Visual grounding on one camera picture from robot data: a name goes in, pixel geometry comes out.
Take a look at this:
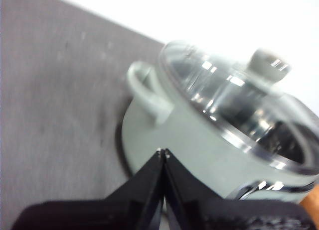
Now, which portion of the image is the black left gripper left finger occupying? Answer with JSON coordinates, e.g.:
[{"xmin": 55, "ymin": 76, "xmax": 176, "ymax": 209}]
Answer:
[{"xmin": 11, "ymin": 148, "xmax": 165, "ymax": 230}]

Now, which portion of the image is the brown potato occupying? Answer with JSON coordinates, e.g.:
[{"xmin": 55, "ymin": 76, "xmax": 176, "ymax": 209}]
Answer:
[{"xmin": 300, "ymin": 189, "xmax": 319, "ymax": 210}]

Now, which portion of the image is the glass lid with green knob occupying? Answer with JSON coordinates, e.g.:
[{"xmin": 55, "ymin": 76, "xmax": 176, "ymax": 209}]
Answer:
[{"xmin": 158, "ymin": 39, "xmax": 319, "ymax": 176}]

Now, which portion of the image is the pale green electric pot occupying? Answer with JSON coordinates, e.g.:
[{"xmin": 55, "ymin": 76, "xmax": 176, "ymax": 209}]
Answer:
[{"xmin": 115, "ymin": 60, "xmax": 319, "ymax": 204}]

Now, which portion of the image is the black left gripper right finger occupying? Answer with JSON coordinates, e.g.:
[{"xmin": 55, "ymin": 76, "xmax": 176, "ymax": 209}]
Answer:
[{"xmin": 163, "ymin": 148, "xmax": 318, "ymax": 230}]

